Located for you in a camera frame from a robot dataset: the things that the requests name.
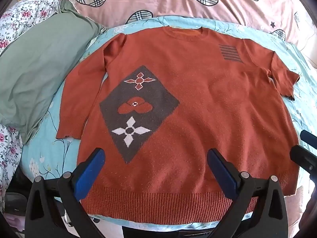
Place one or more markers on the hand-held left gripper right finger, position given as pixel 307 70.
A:
pixel 223 171

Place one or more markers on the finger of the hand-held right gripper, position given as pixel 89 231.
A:
pixel 309 138
pixel 304 158

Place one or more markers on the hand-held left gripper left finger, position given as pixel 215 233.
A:
pixel 90 171

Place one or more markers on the orange knit sweater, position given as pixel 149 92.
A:
pixel 198 104

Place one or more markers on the light blue floral bed sheet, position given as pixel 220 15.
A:
pixel 44 151

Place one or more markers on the green pillow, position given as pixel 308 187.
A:
pixel 37 67

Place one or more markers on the white floral quilt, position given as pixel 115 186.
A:
pixel 37 7

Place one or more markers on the pink quilt with plaid hearts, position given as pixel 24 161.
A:
pixel 148 0

